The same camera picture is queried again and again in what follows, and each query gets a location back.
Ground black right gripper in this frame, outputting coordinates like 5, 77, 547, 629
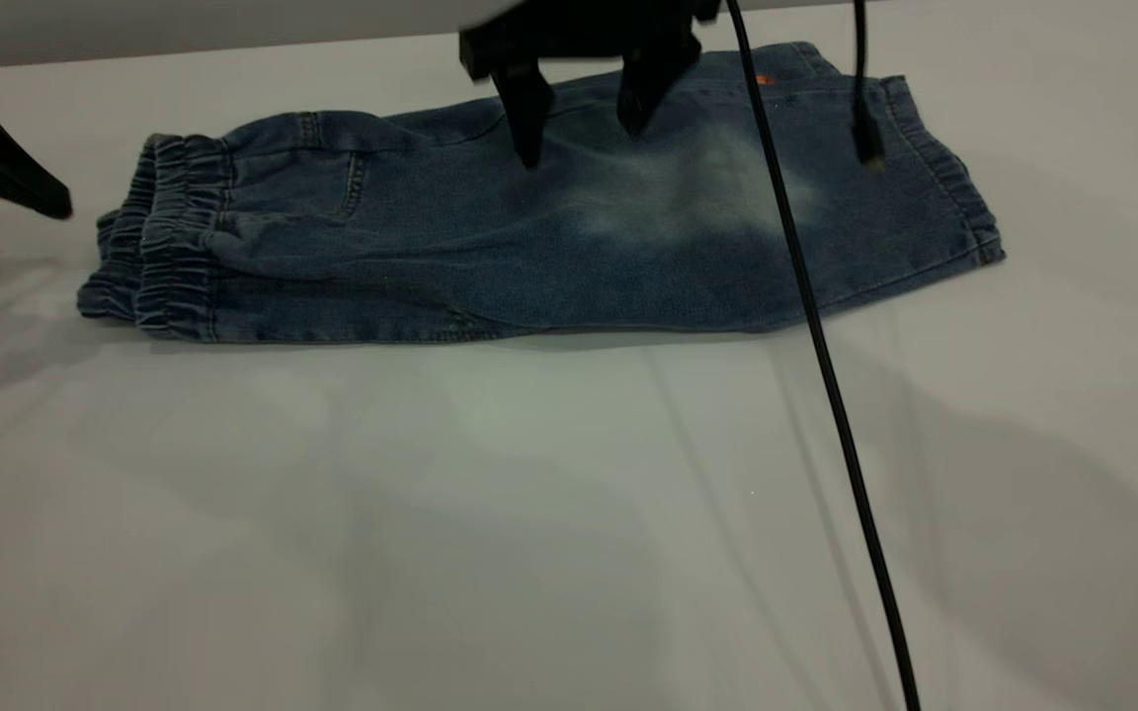
458, 0, 723, 169

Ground blue denim shorts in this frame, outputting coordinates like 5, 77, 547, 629
77, 41, 1007, 345

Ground black cable with plug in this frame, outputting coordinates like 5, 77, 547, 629
851, 0, 887, 175

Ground long black cable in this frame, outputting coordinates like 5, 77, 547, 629
724, 0, 923, 711

